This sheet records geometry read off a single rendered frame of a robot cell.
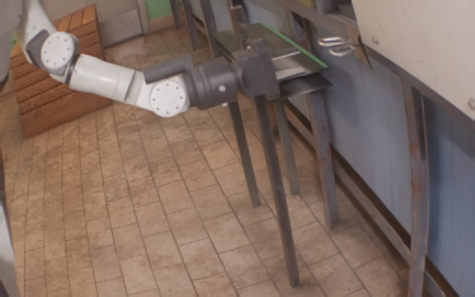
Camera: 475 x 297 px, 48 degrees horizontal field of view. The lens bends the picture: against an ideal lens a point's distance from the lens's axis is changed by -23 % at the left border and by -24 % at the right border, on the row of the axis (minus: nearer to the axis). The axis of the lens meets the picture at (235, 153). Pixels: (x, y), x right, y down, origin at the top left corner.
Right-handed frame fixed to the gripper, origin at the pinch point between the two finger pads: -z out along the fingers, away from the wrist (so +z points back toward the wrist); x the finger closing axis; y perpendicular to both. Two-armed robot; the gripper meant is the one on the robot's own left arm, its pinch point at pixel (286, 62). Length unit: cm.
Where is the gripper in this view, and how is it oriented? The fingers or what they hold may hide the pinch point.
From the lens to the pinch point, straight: 123.4
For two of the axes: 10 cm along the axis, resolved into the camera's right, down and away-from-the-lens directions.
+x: -2.2, -8.7, -4.4
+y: -2.2, -3.9, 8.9
